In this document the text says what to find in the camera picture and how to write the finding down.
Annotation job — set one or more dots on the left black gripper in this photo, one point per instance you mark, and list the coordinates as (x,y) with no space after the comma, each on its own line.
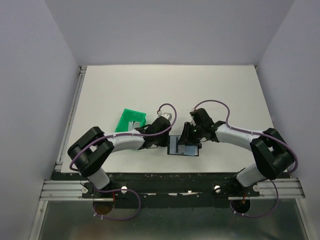
(166,142)

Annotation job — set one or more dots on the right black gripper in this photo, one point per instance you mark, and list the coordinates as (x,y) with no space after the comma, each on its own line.
(186,138)

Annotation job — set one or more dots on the white credit card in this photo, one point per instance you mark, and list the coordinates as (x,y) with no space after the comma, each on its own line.
(173,147)

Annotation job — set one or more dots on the black leather card holder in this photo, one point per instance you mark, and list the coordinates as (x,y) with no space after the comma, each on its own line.
(181,150)

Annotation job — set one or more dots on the translucent blue credit card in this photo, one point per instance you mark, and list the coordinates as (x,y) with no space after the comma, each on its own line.
(190,150)

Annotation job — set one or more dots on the green plastic bin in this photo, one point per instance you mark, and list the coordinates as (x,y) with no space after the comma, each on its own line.
(124,139)

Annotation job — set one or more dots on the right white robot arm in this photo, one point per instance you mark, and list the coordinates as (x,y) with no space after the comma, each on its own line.
(270,154)

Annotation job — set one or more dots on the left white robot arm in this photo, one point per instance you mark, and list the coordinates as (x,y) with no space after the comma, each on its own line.
(91,150)

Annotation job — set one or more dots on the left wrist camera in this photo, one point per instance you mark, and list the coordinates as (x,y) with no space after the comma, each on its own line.
(165,115)

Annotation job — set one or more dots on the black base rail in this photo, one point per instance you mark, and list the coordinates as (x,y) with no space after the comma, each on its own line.
(170,190)

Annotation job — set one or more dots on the aluminium frame rail left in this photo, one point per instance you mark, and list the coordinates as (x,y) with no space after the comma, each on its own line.
(62,150)

